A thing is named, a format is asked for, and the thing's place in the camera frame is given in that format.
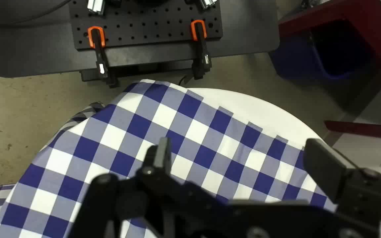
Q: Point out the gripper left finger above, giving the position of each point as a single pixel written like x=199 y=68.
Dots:
x=155 y=185

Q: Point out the silver metal bracket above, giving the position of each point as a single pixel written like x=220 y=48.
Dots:
x=207 y=2
x=95 y=5

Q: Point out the blue white checkered tablecloth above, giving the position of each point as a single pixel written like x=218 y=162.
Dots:
x=184 y=132

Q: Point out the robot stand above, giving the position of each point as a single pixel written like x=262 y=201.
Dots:
x=45 y=46

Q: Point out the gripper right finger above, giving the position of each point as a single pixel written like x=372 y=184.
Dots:
x=326 y=168

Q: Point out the orange black clamp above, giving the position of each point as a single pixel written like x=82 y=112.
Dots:
x=99 y=53
x=201 y=49

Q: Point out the blue bin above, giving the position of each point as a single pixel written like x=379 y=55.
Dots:
x=309 y=56

